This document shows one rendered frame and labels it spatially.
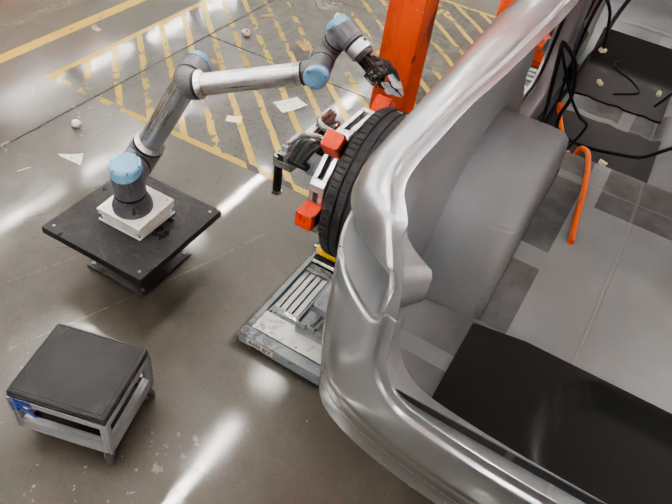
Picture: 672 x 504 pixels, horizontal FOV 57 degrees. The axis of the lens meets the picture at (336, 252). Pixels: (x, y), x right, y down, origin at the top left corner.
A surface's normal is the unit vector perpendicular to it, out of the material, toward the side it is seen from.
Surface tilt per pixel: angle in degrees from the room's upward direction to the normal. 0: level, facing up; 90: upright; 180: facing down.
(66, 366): 0
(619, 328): 22
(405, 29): 90
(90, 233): 0
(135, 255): 0
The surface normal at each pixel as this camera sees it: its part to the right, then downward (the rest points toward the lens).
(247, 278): 0.12, -0.71
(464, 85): -0.22, -0.69
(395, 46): -0.50, 0.56
